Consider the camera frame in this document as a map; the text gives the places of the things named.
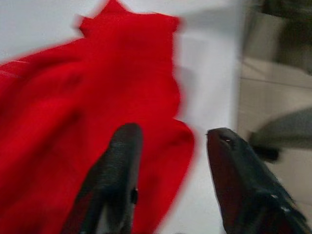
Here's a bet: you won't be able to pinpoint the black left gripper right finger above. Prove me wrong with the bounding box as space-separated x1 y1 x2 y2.
207 128 312 234

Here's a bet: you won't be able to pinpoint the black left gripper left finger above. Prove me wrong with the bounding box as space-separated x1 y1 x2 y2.
60 123 144 234

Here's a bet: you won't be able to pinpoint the red shirt thin white stripes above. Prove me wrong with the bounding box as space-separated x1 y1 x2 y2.
0 0 195 234

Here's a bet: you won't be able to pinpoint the large grey table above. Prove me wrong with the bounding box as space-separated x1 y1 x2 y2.
0 0 244 234

